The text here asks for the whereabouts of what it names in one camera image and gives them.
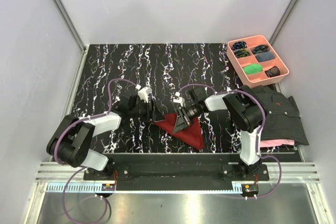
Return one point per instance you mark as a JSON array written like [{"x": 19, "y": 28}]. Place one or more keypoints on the dark striped folded shirt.
[{"x": 283, "y": 116}]

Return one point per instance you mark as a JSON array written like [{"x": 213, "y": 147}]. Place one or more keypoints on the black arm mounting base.
[{"x": 227, "y": 167}]

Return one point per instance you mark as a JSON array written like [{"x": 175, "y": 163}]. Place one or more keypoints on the pink folded garment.
[{"x": 275, "y": 143}]

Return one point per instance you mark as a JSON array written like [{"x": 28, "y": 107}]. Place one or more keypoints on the dark patterned rolled sock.
[{"x": 273, "y": 72}]

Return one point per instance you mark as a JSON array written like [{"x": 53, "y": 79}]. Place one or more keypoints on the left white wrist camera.
[{"x": 143, "y": 93}]

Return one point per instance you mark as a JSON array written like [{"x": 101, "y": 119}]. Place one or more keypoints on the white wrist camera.
[
  {"x": 179, "y": 99},
  {"x": 143, "y": 93}
]

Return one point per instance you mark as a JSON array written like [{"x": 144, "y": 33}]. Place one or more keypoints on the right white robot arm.
[{"x": 246, "y": 112}]

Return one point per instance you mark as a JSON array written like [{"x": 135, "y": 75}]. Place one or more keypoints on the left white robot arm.
[{"x": 70, "y": 144}]

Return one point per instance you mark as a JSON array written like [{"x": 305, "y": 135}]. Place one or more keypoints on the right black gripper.
[{"x": 183, "y": 120}]

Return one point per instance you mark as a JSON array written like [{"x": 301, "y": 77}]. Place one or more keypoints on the black green rolled sock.
[{"x": 241, "y": 53}]

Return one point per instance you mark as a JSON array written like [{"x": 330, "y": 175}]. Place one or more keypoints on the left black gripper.
[{"x": 154, "y": 115}]

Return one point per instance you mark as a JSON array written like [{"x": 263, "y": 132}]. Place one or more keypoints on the red cloth napkin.
[{"x": 192, "y": 135}]

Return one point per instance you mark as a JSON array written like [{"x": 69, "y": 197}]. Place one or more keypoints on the navy patterned rolled sock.
[{"x": 260, "y": 49}]

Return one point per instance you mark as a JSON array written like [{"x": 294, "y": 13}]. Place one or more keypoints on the black blue rolled sock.
[{"x": 239, "y": 45}]

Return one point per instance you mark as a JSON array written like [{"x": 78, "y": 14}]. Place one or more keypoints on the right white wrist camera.
[{"x": 179, "y": 99}]

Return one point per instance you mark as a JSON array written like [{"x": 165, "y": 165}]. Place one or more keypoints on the black marble pattern mat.
[{"x": 113, "y": 69}]

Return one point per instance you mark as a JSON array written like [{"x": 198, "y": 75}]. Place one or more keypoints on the pink divided organizer tray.
[{"x": 254, "y": 80}]

